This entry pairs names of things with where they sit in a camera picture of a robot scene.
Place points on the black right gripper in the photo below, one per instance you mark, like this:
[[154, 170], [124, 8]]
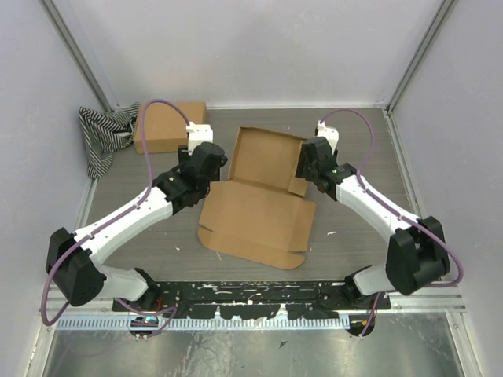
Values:
[[303, 170]]

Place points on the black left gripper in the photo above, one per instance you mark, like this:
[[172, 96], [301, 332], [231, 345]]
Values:
[[184, 156]]

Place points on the brown cardboard box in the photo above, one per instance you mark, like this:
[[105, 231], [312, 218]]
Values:
[[165, 128]]

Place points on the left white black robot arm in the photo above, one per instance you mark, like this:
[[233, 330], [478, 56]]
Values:
[[76, 260]]

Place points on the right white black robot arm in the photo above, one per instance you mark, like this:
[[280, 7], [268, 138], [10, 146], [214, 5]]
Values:
[[416, 248]]

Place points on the striped black white cloth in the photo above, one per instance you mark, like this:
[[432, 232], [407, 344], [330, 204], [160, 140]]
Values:
[[104, 134]]

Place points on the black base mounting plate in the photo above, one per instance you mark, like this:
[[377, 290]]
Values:
[[251, 300]]

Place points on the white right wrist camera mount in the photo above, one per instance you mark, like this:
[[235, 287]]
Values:
[[329, 133]]

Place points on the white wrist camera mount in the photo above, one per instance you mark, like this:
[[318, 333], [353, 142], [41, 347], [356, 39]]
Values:
[[329, 133], [198, 134]]

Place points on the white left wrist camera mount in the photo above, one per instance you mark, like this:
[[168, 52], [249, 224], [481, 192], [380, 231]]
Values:
[[198, 134]]

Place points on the white slotted cable duct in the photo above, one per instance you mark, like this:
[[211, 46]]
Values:
[[131, 322]]

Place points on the aluminium front rail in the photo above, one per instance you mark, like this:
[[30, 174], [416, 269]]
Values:
[[144, 294]]

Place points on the right aluminium corner post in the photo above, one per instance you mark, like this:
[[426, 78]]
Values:
[[441, 15]]

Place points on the aluminium corner post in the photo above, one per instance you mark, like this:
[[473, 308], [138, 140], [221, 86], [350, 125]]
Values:
[[441, 15], [69, 27]]

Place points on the left aluminium corner post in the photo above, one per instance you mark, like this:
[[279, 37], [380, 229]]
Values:
[[69, 27]]

